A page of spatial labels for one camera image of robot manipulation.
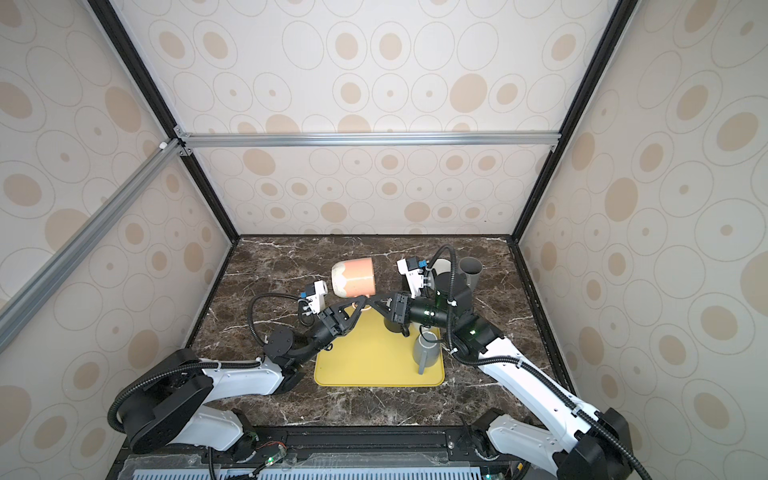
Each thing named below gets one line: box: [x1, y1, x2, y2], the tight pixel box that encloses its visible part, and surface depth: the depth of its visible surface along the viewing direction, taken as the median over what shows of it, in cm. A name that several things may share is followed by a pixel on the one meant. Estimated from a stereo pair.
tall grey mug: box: [458, 256, 487, 292], surface depth 100 cm
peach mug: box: [331, 257, 376, 298], surface depth 68 cm
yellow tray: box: [314, 306, 445, 387], surface depth 88 cm
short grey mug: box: [413, 330, 440, 375], surface depth 83 cm
